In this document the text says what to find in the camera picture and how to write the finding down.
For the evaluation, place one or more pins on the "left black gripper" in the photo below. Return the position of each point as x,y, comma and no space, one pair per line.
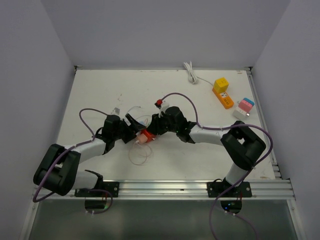
134,127

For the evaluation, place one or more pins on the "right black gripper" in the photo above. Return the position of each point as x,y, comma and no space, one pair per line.
155,125

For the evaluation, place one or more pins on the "red cube socket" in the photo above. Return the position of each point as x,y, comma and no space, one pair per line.
150,136

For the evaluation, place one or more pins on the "pink usb charger plug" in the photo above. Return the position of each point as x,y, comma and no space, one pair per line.
141,139

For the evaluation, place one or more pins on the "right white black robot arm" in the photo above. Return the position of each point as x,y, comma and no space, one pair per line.
242,144

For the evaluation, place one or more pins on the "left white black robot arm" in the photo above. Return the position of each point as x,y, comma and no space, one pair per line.
59,171

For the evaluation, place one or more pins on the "yellow cube socket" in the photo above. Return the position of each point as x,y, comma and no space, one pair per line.
221,85

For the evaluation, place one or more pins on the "orange power strip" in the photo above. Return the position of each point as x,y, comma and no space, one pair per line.
224,99

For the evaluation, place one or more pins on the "pink blue white adapter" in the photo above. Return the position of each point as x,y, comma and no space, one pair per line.
242,111

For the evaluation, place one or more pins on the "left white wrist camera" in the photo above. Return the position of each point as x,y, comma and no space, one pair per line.
116,111

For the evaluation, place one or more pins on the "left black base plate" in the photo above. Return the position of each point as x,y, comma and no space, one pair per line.
99,190

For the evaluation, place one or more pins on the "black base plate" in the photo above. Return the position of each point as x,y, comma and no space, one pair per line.
99,190
216,187

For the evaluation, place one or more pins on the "aluminium front rail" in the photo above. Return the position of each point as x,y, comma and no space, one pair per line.
197,190

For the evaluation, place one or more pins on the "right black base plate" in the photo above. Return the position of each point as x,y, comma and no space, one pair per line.
216,187

